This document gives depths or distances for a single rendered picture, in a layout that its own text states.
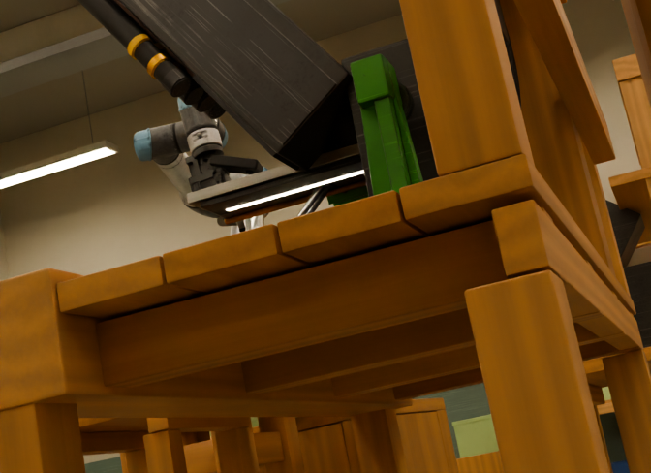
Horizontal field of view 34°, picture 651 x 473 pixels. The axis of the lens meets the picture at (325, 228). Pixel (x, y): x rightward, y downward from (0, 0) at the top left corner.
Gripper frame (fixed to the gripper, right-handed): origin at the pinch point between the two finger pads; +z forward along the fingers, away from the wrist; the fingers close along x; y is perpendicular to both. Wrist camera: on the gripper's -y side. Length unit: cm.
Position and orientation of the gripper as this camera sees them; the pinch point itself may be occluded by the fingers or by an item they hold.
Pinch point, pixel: (237, 228)
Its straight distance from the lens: 241.3
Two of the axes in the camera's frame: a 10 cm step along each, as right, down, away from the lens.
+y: -9.4, 3.2, 1.1
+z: 2.7, 9.1, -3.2
